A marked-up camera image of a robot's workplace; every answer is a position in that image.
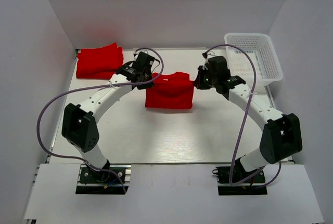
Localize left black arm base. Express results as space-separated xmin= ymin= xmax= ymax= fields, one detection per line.
xmin=75 ymin=165 xmax=131 ymax=195

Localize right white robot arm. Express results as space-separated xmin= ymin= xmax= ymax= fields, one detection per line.
xmin=194 ymin=56 xmax=303 ymax=182

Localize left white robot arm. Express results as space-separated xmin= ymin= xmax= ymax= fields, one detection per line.
xmin=61 ymin=52 xmax=156 ymax=182

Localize folded red t shirt stack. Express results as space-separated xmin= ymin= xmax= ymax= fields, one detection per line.
xmin=76 ymin=43 xmax=124 ymax=80

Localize white plastic basket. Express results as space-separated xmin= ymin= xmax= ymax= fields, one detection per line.
xmin=224 ymin=33 xmax=283 ymax=86

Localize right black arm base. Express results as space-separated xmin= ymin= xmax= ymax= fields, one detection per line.
xmin=212 ymin=166 xmax=267 ymax=196

